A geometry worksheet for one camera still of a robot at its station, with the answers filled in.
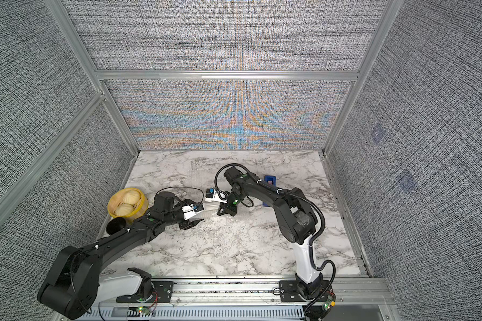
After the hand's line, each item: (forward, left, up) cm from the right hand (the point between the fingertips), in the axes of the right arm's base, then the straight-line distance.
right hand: (220, 206), depth 89 cm
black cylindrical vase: (-7, +45, -2) cm, 46 cm away
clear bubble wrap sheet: (-2, +4, +2) cm, 5 cm away
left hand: (-1, +8, +2) cm, 8 cm away
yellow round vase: (+3, +43, -2) cm, 43 cm away
